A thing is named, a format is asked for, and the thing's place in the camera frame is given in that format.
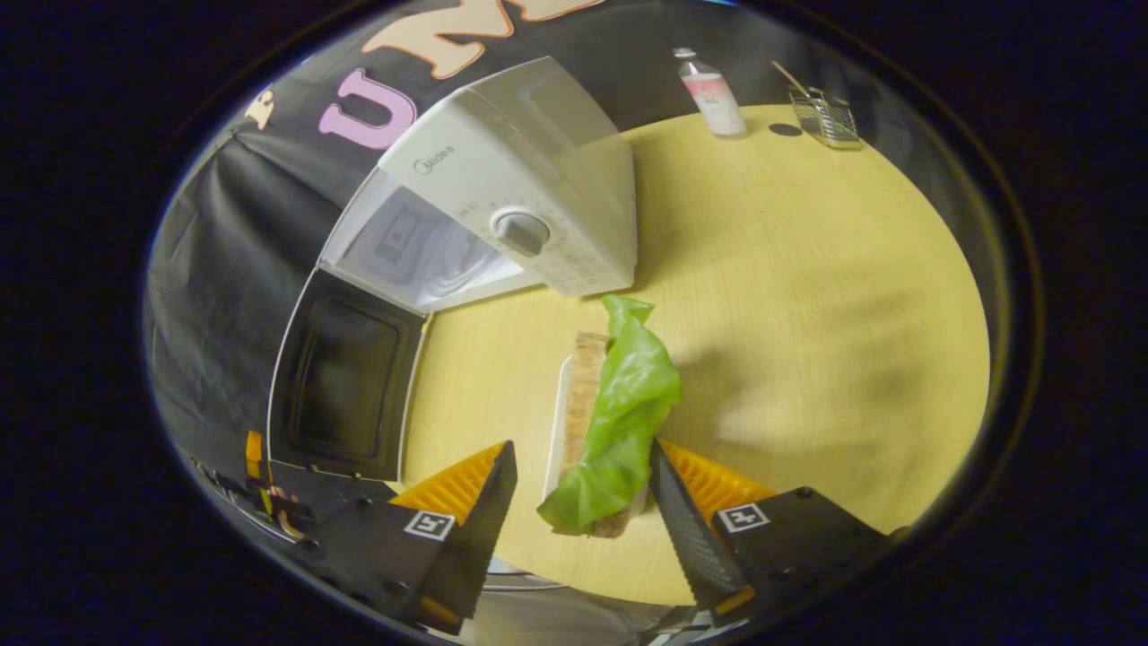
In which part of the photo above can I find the white microwave oven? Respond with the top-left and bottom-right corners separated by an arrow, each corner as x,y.
267,57 -> 639,482

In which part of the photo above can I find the green lettuce leaf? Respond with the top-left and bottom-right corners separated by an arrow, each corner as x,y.
536,294 -> 683,537

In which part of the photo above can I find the toasted bread slice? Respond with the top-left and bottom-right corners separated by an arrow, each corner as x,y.
560,331 -> 634,540

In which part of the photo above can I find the wire utensil holder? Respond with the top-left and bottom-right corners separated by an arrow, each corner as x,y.
789,85 -> 864,150

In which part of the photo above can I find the wooden stick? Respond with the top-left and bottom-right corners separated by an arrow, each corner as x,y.
771,60 -> 813,100

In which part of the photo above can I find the clear bottle pink label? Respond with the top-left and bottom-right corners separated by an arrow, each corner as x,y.
673,47 -> 748,141

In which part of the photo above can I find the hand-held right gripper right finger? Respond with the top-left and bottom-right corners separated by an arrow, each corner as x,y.
649,440 -> 891,627

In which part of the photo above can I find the white food tray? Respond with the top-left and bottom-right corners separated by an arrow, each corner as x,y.
542,354 -> 652,523

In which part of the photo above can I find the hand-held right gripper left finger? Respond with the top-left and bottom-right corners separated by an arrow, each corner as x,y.
309,440 -> 518,633

